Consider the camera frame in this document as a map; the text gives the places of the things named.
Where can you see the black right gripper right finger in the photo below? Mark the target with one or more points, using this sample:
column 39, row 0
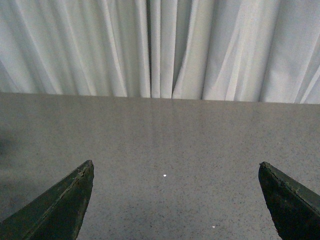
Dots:
column 294, row 208

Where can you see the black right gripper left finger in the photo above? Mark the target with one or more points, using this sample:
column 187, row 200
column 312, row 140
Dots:
column 57, row 214

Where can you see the white pleated curtain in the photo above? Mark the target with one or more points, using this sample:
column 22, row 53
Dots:
column 230, row 50

